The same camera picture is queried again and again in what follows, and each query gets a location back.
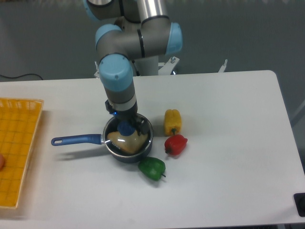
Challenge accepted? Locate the red bell pepper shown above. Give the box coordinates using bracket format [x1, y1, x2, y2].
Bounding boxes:
[164, 134, 188, 156]

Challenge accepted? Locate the glass pot lid blue knob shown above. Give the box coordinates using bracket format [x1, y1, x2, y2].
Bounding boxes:
[102, 116, 154, 157]

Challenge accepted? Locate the black floor cable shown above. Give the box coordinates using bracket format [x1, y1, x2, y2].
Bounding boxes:
[0, 73, 44, 80]

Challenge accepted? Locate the black table corner device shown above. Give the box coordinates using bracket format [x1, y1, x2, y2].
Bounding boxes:
[294, 193, 305, 217]

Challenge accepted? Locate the yellow woven basket tray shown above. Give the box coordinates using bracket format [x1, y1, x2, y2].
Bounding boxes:
[0, 97, 44, 209]

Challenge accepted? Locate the triangular toast slice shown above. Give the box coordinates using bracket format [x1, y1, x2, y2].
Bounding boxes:
[107, 130, 148, 155]

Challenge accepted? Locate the yellow bell pepper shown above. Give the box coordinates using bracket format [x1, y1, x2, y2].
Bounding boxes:
[163, 109, 182, 136]

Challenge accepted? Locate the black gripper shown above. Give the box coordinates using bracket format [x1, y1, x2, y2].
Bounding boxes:
[105, 100, 148, 135]

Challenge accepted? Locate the green bell pepper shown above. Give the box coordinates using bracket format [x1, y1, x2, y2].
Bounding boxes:
[138, 156, 166, 181]

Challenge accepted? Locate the black saucepan blue handle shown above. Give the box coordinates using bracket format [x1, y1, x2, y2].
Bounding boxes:
[51, 114, 153, 163]

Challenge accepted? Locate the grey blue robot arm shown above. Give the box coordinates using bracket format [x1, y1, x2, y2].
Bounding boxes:
[83, 0, 183, 135]

